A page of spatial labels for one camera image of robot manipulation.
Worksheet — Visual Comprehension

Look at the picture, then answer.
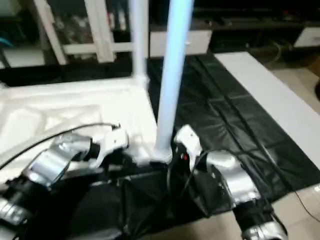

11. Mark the black mat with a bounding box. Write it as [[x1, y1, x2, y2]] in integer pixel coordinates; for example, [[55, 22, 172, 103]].
[[0, 52, 320, 240]]

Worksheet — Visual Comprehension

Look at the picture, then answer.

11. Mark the white flat board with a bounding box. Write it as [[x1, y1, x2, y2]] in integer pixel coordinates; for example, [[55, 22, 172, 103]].
[[215, 52, 320, 186]]

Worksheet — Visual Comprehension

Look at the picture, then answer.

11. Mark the white drawer unit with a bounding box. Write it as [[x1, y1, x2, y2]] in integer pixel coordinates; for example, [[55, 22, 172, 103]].
[[149, 30, 213, 57]]

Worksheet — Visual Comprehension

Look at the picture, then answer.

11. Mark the white glass door cabinet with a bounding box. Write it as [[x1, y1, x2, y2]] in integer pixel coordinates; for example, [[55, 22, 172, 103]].
[[32, 0, 136, 65]]

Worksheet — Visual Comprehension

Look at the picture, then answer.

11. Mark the light blue stand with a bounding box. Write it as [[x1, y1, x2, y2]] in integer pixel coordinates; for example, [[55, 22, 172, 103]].
[[0, 36, 13, 50]]

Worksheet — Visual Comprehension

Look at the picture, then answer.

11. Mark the white low cabinet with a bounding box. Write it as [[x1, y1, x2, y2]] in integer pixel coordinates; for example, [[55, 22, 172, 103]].
[[294, 26, 320, 48]]

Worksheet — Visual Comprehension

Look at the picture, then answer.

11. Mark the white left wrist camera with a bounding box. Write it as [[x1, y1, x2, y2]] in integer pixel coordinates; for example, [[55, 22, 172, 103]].
[[92, 125, 130, 166]]

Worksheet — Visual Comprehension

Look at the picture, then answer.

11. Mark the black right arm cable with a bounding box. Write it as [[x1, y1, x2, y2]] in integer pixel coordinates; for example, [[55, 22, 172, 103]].
[[165, 160, 201, 221]]

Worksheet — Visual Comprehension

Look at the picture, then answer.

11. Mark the black floor cable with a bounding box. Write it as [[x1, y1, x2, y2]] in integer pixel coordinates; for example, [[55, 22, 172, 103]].
[[292, 187, 320, 221]]

